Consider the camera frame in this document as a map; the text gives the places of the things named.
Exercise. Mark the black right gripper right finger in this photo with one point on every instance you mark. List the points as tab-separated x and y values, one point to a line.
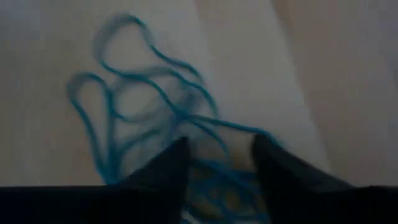
311	202

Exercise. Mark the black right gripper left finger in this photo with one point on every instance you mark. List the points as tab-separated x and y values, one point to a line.
140	202

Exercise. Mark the teal rubber band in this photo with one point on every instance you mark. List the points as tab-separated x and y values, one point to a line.
174	60
90	130
236	126

